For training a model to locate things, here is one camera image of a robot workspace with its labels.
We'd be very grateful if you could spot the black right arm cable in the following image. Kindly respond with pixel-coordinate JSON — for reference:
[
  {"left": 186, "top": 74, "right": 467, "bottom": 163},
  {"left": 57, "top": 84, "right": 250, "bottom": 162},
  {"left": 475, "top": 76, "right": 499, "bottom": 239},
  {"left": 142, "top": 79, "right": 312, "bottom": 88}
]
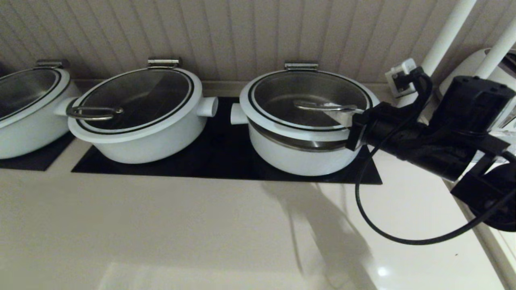
[{"left": 354, "top": 66, "right": 516, "bottom": 246}]

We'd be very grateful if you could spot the long black induction cooktop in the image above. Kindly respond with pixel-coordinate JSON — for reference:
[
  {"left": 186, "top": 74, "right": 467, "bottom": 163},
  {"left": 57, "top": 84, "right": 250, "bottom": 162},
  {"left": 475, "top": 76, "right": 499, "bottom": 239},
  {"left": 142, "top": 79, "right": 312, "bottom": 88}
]
[{"left": 71, "top": 96, "right": 383, "bottom": 185}]

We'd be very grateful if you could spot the glass lid with bent handle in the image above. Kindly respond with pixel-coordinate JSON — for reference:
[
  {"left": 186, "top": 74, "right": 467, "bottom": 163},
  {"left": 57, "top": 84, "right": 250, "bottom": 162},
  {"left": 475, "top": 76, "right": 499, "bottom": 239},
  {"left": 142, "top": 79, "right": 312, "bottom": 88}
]
[{"left": 240, "top": 69, "right": 380, "bottom": 142}]

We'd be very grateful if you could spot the white pot with steel interior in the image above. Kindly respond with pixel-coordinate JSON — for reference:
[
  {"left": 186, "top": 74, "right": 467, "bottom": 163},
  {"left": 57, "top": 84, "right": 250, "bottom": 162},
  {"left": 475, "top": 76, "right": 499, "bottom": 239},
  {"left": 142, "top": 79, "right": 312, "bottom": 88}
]
[{"left": 230, "top": 102, "right": 376, "bottom": 177}]

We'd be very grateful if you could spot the glass lid with loop handle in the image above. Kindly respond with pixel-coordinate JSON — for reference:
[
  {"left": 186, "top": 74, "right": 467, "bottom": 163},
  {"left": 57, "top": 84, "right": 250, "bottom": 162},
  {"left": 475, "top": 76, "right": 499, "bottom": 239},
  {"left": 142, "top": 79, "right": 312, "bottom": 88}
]
[{"left": 67, "top": 66, "right": 202, "bottom": 145}]

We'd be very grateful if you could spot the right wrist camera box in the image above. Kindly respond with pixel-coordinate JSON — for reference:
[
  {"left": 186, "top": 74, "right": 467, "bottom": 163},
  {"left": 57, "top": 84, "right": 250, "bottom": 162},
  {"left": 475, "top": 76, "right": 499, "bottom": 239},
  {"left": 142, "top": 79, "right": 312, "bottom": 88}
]
[{"left": 385, "top": 58, "right": 418, "bottom": 98}]

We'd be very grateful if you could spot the white round cooking pot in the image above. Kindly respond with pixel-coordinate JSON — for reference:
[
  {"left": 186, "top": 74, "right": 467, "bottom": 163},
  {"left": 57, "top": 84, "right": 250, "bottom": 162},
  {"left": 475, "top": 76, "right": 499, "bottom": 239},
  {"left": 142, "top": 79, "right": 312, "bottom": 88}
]
[
  {"left": 54, "top": 96, "right": 219, "bottom": 165},
  {"left": 0, "top": 70, "right": 82, "bottom": 160}
]

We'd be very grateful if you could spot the white-rimmed glass lid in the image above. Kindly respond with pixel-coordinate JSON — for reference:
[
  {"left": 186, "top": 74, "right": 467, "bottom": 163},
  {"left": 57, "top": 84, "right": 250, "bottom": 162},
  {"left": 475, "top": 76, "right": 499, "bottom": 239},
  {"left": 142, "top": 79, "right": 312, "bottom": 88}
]
[{"left": 0, "top": 67, "right": 71, "bottom": 130}]

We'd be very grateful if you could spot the white toaster appliance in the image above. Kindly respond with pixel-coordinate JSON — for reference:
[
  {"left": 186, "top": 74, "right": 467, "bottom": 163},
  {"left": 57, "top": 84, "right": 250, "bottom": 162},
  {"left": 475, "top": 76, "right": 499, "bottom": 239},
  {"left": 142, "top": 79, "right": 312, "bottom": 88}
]
[{"left": 439, "top": 48, "right": 516, "bottom": 134}]

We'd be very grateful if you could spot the white slanted pole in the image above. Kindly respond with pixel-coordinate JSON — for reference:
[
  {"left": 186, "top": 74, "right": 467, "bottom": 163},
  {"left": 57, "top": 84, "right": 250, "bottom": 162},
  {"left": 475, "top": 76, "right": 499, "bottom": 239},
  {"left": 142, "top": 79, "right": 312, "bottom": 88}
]
[
  {"left": 397, "top": 0, "right": 477, "bottom": 108},
  {"left": 473, "top": 18, "right": 516, "bottom": 80}
]

